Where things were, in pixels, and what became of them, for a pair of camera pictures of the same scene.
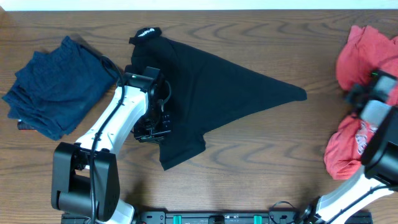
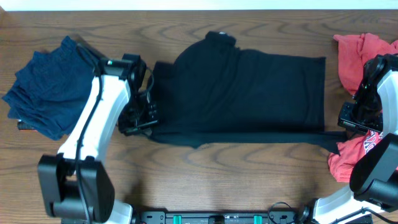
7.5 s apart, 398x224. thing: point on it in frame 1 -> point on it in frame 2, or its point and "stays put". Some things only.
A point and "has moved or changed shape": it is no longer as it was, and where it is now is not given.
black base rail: [212, 217] stays put
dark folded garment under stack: [23, 126] stays put
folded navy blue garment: [55, 90] stays put
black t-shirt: [206, 91] has moved or changed shape
